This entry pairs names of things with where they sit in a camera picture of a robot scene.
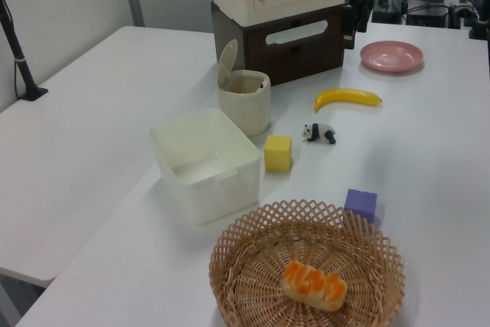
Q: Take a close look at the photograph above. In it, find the cream dustbin flip lid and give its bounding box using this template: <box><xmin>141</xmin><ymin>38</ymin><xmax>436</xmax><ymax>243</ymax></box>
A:
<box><xmin>217</xmin><ymin>38</ymin><xmax>239</xmax><ymax>91</ymax></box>

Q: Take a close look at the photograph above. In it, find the cream dustbin body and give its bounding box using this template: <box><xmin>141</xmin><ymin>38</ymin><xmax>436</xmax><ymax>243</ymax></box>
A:
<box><xmin>217</xmin><ymin>69</ymin><xmax>273</xmax><ymax>138</ymax></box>

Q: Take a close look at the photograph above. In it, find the pink plastic plate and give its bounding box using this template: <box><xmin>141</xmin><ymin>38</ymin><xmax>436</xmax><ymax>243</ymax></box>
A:
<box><xmin>359</xmin><ymin>41</ymin><xmax>425</xmax><ymax>74</ymax></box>

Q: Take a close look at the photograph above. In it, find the dark brown drawer box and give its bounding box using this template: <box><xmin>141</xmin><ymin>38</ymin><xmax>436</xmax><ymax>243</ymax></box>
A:
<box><xmin>211</xmin><ymin>0</ymin><xmax>345</xmax><ymax>87</ymax></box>

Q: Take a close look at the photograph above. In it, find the black electronics box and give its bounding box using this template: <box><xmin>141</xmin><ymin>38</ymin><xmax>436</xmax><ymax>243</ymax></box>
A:
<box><xmin>405</xmin><ymin>4</ymin><xmax>449</xmax><ymax>28</ymax></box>

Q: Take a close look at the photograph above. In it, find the yellow plastic banana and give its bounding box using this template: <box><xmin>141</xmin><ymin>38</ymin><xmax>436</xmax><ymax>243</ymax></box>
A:
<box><xmin>313</xmin><ymin>88</ymin><xmax>384</xmax><ymax>113</ymax></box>

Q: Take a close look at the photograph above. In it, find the toy panda figure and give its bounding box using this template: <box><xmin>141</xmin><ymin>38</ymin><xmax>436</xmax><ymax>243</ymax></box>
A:
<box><xmin>300</xmin><ymin>123</ymin><xmax>338</xmax><ymax>145</ymax></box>

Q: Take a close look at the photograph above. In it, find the black desk clamp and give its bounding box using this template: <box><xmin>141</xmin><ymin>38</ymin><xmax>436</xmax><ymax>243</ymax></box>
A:
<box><xmin>468</xmin><ymin>16</ymin><xmax>490</xmax><ymax>41</ymax></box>

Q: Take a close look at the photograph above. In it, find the yellow foam cube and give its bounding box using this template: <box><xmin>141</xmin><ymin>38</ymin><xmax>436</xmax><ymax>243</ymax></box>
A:
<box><xmin>263</xmin><ymin>135</ymin><xmax>294</xmax><ymax>172</ymax></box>

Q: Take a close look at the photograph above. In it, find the purple foam cube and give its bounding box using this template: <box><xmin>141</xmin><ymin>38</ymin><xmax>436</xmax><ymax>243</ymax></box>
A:
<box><xmin>343</xmin><ymin>188</ymin><xmax>379</xmax><ymax>224</ymax></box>

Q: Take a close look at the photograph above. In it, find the white plastic storage box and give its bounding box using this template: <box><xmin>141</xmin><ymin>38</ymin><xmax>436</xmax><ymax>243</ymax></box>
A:
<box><xmin>149</xmin><ymin>108</ymin><xmax>263</xmax><ymax>227</ymax></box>

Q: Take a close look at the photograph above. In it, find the woven wicker basket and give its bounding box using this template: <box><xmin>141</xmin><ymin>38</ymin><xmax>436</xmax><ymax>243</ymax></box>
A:
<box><xmin>208</xmin><ymin>199</ymin><xmax>406</xmax><ymax>327</ymax></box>

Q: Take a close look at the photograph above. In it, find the orange glazed bread loaf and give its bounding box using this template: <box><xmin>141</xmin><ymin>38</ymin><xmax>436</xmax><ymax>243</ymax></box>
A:
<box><xmin>282</xmin><ymin>260</ymin><xmax>348</xmax><ymax>312</ymax></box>

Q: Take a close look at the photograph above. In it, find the black camera stand pole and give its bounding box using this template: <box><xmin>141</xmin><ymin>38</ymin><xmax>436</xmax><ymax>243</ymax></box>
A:
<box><xmin>0</xmin><ymin>0</ymin><xmax>50</xmax><ymax>103</ymax></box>

